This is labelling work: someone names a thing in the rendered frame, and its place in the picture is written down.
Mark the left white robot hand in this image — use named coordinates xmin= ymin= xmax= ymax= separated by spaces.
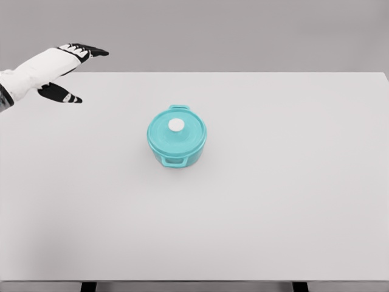
xmin=18 ymin=43 xmax=110 ymax=105

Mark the teal lid with white knob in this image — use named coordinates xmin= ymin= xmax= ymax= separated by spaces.
xmin=147 ymin=108 xmax=208 ymax=153

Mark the teal pot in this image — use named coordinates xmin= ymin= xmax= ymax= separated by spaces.
xmin=148 ymin=105 xmax=208 ymax=169

